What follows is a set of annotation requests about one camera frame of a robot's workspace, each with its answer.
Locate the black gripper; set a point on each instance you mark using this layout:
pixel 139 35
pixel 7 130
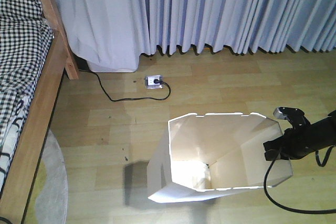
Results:
pixel 293 144

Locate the white plastic trash bin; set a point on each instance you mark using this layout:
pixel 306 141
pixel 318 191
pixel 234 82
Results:
pixel 202 157

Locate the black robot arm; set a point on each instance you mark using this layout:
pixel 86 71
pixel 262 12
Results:
pixel 322 133

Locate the floor power outlet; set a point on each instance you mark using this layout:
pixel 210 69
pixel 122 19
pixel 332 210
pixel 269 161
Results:
pixel 154 81

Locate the light grey curtain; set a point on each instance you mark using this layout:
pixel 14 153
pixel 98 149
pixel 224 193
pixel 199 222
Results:
pixel 110 35

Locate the round grey rug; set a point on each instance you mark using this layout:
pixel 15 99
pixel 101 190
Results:
pixel 49 198

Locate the black white checkered bedding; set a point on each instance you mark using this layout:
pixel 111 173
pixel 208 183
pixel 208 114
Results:
pixel 25 41

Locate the wooden bed frame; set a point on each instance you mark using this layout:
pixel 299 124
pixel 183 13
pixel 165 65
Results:
pixel 21 176

